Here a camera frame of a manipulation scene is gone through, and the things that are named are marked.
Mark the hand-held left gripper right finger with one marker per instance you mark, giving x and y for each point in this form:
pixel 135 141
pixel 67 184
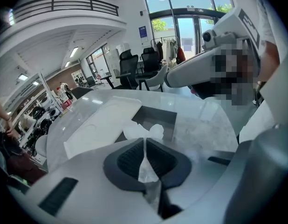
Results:
pixel 169 164

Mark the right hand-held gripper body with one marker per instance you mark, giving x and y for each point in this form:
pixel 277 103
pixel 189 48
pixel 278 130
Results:
pixel 232 24

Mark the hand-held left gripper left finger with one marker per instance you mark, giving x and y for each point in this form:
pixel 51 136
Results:
pixel 125 164

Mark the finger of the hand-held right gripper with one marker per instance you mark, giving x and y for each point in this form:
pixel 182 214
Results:
pixel 188 72

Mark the white tissue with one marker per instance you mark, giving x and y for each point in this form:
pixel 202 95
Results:
pixel 139 130

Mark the white grey box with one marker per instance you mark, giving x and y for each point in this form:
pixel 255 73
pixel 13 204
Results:
pixel 104 125

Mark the person's right forearm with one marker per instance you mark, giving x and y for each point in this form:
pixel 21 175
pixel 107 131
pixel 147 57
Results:
pixel 269 62

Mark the clothes rack with garments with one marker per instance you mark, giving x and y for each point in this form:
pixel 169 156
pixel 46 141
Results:
pixel 169 50

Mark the light grey shell chair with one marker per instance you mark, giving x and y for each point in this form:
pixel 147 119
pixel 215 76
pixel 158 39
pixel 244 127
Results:
pixel 155 78

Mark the black mesh office chair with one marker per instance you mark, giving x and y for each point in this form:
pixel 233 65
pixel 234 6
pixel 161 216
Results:
pixel 127 69
pixel 149 62

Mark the person's white shirt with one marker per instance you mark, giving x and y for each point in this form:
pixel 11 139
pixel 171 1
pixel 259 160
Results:
pixel 281 31

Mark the yellow pen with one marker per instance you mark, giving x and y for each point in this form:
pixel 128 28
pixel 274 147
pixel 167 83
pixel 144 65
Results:
pixel 62 114

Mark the clear water bottle red label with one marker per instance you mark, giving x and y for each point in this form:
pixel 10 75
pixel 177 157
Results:
pixel 69 104

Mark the black low-back chair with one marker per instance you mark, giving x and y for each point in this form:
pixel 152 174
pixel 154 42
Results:
pixel 82 92

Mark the black visitor chair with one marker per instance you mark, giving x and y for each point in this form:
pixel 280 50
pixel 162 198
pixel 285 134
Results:
pixel 91 81

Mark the white metal shelf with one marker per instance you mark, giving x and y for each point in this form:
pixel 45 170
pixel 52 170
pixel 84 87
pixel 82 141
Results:
pixel 34 106

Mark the black balcony railing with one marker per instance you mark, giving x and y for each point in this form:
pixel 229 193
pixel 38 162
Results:
pixel 64 6

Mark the small white gripper camera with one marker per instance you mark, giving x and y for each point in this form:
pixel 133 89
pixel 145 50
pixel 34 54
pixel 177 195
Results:
pixel 207 36

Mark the blue wall poster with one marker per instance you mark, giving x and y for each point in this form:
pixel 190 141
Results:
pixel 143 34

